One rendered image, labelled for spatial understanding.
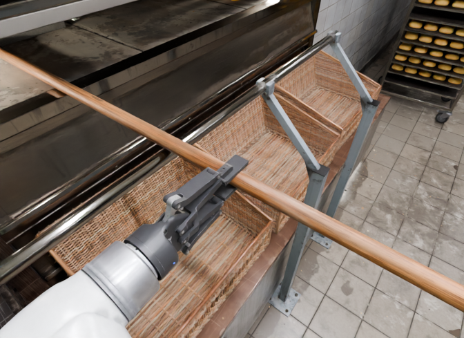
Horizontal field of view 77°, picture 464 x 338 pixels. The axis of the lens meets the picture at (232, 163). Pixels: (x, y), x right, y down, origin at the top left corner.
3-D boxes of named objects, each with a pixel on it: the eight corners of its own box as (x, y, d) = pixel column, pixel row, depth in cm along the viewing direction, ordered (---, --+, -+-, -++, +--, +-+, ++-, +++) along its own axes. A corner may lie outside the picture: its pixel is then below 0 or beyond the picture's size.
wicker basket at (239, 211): (68, 278, 102) (29, 234, 82) (183, 184, 134) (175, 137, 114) (161, 386, 80) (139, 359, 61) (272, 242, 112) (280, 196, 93)
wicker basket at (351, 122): (258, 120, 170) (262, 76, 151) (304, 83, 202) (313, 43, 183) (336, 155, 148) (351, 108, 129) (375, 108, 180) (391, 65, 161)
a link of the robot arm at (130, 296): (95, 289, 42) (128, 258, 45) (137, 331, 38) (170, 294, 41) (71, 256, 35) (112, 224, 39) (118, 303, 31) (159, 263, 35)
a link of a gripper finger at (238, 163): (210, 179, 49) (210, 175, 49) (235, 157, 53) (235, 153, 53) (224, 186, 48) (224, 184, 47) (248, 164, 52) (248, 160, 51)
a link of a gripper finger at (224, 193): (224, 198, 50) (224, 201, 50) (248, 175, 54) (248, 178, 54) (211, 191, 51) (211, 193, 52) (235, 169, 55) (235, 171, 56)
